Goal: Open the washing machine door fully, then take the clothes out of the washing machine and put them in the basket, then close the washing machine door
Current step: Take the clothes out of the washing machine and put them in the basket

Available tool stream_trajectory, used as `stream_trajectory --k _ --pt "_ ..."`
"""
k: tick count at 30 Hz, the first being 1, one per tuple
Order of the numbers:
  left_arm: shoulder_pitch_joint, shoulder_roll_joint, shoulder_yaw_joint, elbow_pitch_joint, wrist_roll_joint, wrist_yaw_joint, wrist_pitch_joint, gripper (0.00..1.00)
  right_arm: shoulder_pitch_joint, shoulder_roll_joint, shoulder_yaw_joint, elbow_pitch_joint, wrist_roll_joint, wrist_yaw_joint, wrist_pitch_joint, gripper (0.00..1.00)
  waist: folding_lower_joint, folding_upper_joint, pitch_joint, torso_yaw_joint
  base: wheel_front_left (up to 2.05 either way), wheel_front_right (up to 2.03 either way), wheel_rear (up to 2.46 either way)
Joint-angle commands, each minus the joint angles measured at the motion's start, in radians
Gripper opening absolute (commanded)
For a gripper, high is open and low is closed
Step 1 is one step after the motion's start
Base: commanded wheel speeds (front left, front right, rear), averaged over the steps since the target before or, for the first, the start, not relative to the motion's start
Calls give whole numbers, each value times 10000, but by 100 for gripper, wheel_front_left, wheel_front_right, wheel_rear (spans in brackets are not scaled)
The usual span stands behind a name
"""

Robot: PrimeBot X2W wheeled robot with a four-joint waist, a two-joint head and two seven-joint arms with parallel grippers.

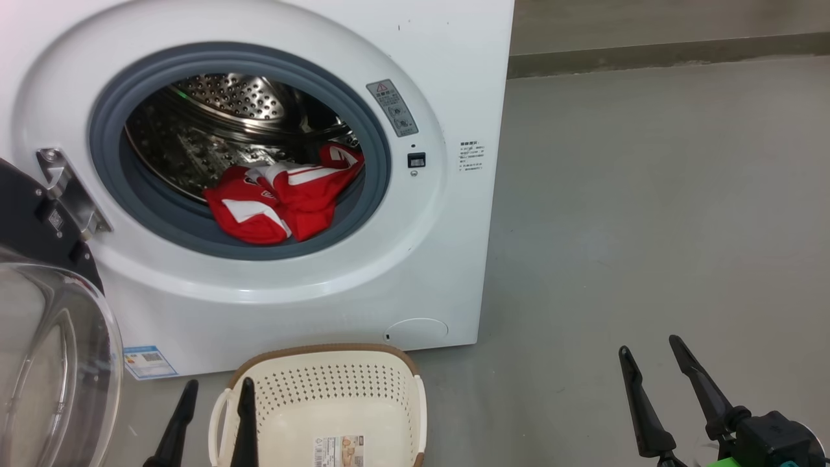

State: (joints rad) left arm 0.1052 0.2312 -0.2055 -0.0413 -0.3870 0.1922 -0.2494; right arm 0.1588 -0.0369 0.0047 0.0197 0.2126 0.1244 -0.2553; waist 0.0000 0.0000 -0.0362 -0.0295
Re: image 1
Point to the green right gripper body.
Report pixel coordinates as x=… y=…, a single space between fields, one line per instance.
x=723 y=463

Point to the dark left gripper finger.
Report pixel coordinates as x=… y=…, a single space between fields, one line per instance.
x=178 y=428
x=246 y=434

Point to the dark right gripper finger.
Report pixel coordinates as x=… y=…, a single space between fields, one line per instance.
x=710 y=399
x=648 y=421

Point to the red and white garment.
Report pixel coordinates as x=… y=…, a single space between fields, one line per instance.
x=305 y=201

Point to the black round glass washer door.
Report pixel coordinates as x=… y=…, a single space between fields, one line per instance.
x=26 y=214

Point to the cream perforated laundry basket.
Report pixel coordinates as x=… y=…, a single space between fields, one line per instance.
x=337 y=389

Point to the white front-load washing machine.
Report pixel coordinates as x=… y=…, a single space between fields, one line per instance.
x=454 y=259

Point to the silver metal door hinge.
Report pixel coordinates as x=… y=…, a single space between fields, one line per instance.
x=71 y=194

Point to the grey rubber door gasket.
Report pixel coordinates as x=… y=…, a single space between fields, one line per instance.
x=104 y=162

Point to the stainless steel washing machine drum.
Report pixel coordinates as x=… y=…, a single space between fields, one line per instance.
x=214 y=143

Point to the black door latch socket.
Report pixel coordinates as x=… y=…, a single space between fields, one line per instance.
x=416 y=160

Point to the blue energy label sticker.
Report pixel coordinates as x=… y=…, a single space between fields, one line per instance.
x=149 y=362

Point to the paper product label sticker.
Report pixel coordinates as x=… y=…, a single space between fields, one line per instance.
x=338 y=452

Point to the round white filter cover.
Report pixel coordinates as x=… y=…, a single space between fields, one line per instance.
x=417 y=331

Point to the small printed text sticker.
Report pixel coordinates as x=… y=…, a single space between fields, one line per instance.
x=471 y=157

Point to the grey warning sticker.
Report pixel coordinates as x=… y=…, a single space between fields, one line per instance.
x=392 y=107

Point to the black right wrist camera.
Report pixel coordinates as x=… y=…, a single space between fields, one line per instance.
x=778 y=441

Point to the grey wall baseboard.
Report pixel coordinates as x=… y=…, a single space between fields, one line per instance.
x=668 y=55

